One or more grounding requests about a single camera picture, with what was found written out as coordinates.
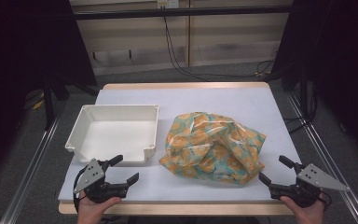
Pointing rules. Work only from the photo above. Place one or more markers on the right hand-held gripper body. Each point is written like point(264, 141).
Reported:
point(310, 180)

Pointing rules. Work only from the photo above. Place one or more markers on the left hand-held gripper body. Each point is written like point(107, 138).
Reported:
point(96, 179)

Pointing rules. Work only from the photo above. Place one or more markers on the white plastic tray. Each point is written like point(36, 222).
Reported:
point(118, 133)

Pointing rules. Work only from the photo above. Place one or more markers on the orange and teal patterned bag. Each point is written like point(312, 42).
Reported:
point(211, 146)

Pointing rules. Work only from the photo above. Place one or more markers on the person's left hand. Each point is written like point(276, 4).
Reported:
point(91, 211)

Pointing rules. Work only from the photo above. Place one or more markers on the person's right hand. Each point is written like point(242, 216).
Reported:
point(309, 214)

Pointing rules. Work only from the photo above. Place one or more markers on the black metal stand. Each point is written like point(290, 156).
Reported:
point(48, 102)

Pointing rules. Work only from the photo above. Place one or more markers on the pale table mat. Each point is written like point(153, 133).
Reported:
point(199, 99)

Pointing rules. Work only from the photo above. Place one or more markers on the dark curtain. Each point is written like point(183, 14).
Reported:
point(18, 62)
point(338, 62)

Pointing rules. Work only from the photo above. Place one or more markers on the black horizontal bar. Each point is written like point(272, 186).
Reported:
point(183, 12)

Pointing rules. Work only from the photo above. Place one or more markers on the metal floor rail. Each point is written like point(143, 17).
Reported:
point(332, 161)
point(28, 174)

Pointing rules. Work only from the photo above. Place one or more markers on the white wall socket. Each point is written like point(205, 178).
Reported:
point(167, 3)

